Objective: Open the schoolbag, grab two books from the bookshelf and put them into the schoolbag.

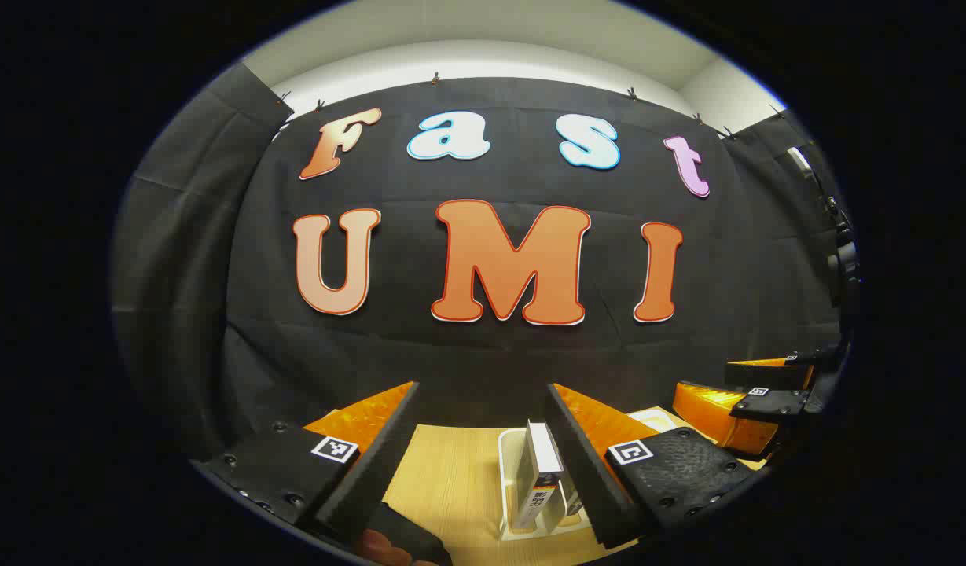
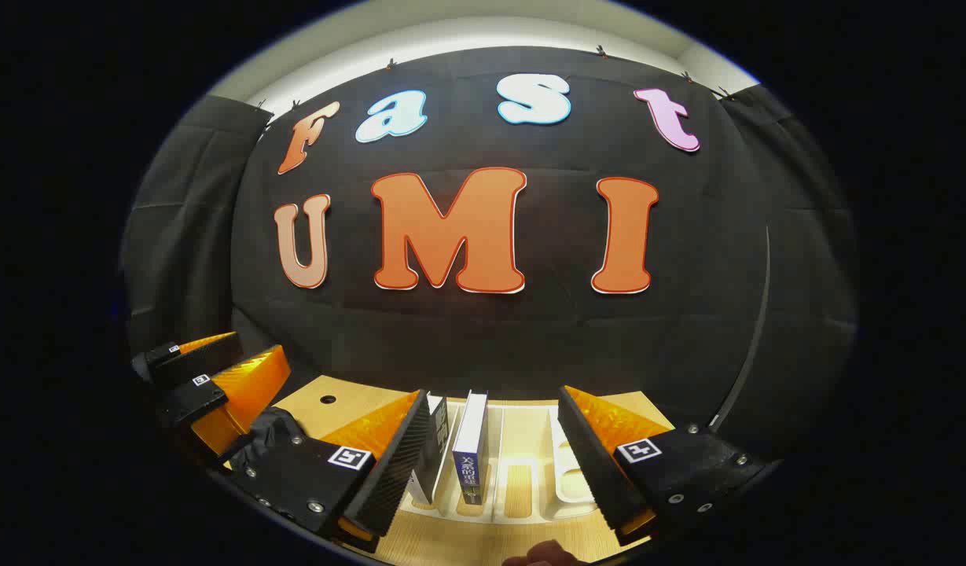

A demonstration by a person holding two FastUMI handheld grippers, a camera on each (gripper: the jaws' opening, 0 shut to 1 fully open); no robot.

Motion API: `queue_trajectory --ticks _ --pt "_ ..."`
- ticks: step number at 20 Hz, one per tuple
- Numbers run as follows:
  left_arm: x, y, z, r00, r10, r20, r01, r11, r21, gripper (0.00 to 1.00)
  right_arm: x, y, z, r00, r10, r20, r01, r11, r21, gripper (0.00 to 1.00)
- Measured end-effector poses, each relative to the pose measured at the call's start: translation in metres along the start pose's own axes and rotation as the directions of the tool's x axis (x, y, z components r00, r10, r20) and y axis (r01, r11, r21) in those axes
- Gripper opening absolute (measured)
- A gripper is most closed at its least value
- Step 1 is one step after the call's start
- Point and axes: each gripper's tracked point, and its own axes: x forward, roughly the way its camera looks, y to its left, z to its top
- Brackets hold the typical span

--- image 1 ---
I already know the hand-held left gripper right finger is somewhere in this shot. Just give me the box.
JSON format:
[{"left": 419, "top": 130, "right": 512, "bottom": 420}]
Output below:
[{"left": 545, "top": 383, "right": 760, "bottom": 551}]

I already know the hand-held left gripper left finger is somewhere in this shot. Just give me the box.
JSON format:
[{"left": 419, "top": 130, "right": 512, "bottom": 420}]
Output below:
[{"left": 192, "top": 381, "right": 421, "bottom": 551}]

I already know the portrait cover book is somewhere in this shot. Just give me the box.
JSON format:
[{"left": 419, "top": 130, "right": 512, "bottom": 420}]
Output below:
[{"left": 526, "top": 421, "right": 584, "bottom": 529}]

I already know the white bookshelf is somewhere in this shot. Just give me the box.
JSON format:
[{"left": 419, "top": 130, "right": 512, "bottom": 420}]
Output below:
[{"left": 497, "top": 407, "right": 680, "bottom": 543}]

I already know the black schoolbag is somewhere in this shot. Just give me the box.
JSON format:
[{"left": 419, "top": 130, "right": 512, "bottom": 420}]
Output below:
[{"left": 369, "top": 502, "right": 454, "bottom": 566}]

